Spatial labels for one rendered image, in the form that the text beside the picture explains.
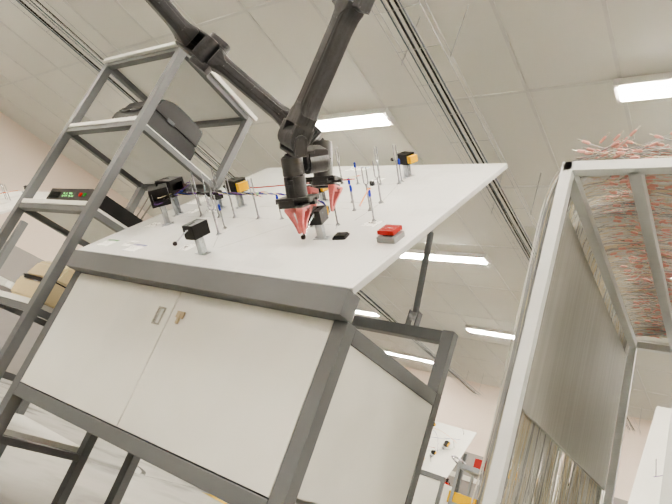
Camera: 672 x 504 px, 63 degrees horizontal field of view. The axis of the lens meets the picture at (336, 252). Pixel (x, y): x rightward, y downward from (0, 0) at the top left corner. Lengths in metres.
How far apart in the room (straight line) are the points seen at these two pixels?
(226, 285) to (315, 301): 0.30
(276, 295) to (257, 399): 0.25
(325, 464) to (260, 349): 0.30
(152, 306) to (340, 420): 0.70
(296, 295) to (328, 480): 0.42
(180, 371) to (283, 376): 0.33
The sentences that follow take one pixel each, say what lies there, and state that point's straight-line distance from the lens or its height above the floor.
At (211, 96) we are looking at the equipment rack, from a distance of 2.73.
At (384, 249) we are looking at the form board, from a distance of 1.42.
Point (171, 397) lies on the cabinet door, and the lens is 1.50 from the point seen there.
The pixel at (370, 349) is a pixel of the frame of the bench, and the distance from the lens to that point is 1.34.
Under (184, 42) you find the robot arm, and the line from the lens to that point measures 1.77.
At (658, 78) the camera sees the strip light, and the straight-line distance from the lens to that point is 4.02.
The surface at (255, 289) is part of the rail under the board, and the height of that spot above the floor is 0.83.
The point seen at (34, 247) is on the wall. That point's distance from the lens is 9.35.
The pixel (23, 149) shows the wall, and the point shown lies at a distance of 9.32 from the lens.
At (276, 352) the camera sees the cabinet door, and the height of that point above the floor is 0.69.
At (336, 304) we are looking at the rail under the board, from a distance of 1.22.
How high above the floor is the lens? 0.51
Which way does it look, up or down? 20 degrees up
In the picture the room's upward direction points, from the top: 21 degrees clockwise
